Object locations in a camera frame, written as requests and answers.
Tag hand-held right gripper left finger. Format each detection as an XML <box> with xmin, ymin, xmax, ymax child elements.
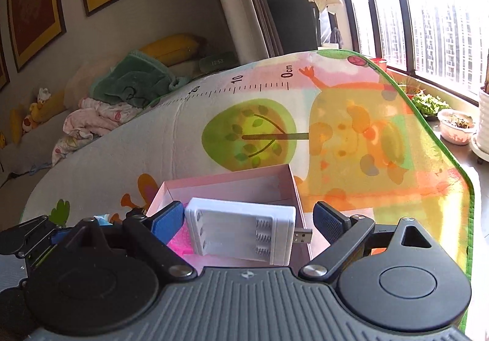
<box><xmin>61</xmin><ymin>200</ymin><xmax>196</xmax><ymax>281</ymax></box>

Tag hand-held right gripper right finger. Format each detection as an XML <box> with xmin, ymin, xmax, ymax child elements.
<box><xmin>299</xmin><ymin>200</ymin><xmax>434</xmax><ymax>282</ymax></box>

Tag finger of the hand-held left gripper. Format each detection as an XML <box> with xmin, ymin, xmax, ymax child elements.
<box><xmin>0</xmin><ymin>214</ymin><xmax>74</xmax><ymax>259</ymax></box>

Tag pink plastic toy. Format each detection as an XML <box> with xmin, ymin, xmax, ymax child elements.
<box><xmin>165</xmin><ymin>222</ymin><xmax>199</xmax><ymax>255</ymax></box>

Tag blue plastic packet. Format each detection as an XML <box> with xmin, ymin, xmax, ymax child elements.
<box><xmin>93</xmin><ymin>213</ymin><xmax>125</xmax><ymax>226</ymax></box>

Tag white battery charger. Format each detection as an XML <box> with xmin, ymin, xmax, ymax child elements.
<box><xmin>184</xmin><ymin>197</ymin><xmax>313</xmax><ymax>266</ymax></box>

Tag pink cardboard box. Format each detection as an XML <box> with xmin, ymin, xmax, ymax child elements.
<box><xmin>146</xmin><ymin>163</ymin><xmax>314</xmax><ymax>261</ymax></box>

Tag grey sofa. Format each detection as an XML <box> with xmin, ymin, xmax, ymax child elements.
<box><xmin>0</xmin><ymin>108</ymin><xmax>77</xmax><ymax>212</ymax></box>

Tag printed play mat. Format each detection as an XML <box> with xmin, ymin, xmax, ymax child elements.
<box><xmin>19</xmin><ymin>49</ymin><xmax>475</xmax><ymax>330</ymax></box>

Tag yellow duck plush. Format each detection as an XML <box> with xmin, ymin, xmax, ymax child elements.
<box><xmin>22</xmin><ymin>88</ymin><xmax>52</xmax><ymax>133</ymax></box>

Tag pink baby clothes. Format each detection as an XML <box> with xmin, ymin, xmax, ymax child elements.
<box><xmin>51</xmin><ymin>97</ymin><xmax>149</xmax><ymax>166</ymax></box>

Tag long yellow pillow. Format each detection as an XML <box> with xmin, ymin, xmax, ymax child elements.
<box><xmin>38</xmin><ymin>91</ymin><xmax>70</xmax><ymax>124</ymax></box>

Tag green blanket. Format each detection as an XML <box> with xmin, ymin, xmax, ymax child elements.
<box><xmin>90</xmin><ymin>51</ymin><xmax>192</xmax><ymax>108</ymax></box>

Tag green potted plant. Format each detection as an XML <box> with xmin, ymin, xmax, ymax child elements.
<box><xmin>413</xmin><ymin>93</ymin><xmax>447</xmax><ymax>120</ymax></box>

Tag small potted plant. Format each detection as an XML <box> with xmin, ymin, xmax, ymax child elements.
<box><xmin>397</xmin><ymin>75</ymin><xmax>425</xmax><ymax>98</ymax></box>

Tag green digital clock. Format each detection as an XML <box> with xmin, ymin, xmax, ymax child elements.
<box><xmin>199</xmin><ymin>53</ymin><xmax>235</xmax><ymax>72</ymax></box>

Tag beige pillow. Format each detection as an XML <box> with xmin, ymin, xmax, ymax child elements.
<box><xmin>64</xmin><ymin>57</ymin><xmax>127</xmax><ymax>105</ymax></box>

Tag yellow banana pillow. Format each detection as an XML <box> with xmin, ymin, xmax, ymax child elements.
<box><xmin>139</xmin><ymin>33</ymin><xmax>207</xmax><ymax>67</ymax></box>

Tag white tall flower pot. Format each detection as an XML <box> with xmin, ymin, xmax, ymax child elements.
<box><xmin>471</xmin><ymin>87</ymin><xmax>489</xmax><ymax>163</ymax></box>

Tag beige curtain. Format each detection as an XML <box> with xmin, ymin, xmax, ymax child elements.
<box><xmin>202</xmin><ymin>0</ymin><xmax>284</xmax><ymax>59</ymax></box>

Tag dark chair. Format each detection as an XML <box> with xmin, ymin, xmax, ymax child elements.
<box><xmin>332</xmin><ymin>0</ymin><xmax>489</xmax><ymax>105</ymax></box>

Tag black cable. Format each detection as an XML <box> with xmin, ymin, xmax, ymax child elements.
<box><xmin>0</xmin><ymin>168</ymin><xmax>51</xmax><ymax>189</ymax></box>

